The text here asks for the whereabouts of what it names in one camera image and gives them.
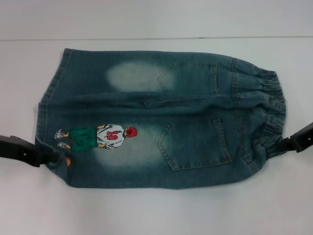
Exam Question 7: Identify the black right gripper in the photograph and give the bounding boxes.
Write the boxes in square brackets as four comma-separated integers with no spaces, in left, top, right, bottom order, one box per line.
[282,121,313,154]

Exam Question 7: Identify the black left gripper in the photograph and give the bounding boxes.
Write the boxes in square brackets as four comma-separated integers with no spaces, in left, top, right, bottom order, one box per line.
[0,134,62,169]

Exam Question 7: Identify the blue denim shorts with print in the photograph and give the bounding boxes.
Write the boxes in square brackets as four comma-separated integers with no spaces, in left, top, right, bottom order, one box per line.
[35,47,287,190]

